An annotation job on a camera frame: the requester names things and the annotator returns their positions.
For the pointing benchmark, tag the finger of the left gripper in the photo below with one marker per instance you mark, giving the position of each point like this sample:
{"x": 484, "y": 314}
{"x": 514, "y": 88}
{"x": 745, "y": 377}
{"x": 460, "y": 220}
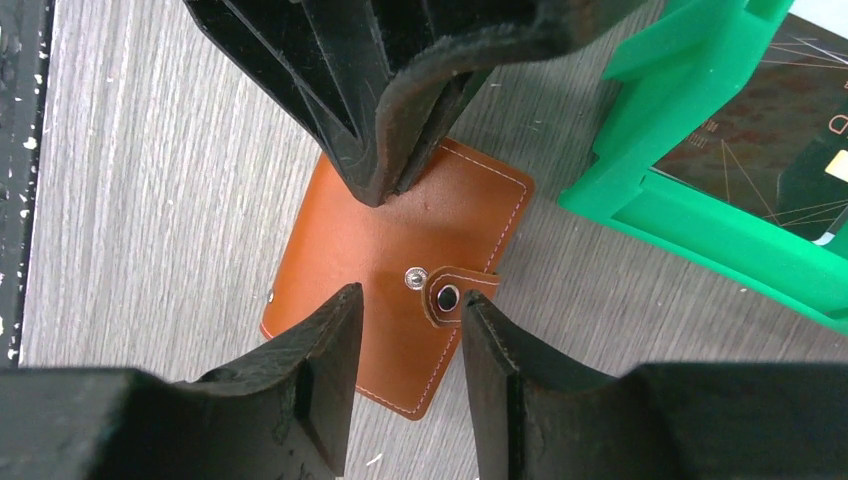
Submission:
{"x": 439, "y": 53}
{"x": 320, "y": 62}

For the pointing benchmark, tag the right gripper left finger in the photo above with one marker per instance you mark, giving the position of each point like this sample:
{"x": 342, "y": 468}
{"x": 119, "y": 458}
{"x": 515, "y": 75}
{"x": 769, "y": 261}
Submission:
{"x": 280, "y": 411}

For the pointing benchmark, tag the brown leather card holder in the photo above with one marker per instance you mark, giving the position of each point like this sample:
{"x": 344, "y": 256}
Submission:
{"x": 415, "y": 257}

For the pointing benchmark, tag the green plastic card bin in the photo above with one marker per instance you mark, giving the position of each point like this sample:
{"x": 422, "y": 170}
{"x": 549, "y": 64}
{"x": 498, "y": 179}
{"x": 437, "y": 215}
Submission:
{"x": 674, "y": 75}

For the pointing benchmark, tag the stack of credit cards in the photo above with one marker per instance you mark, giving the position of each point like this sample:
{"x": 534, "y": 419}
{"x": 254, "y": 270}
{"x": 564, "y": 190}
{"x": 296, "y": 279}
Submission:
{"x": 774, "y": 150}

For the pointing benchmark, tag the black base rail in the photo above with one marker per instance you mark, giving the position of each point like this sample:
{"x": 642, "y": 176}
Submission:
{"x": 26, "y": 34}

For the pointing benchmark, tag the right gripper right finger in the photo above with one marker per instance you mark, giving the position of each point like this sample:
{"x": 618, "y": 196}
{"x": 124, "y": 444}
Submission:
{"x": 539, "y": 414}

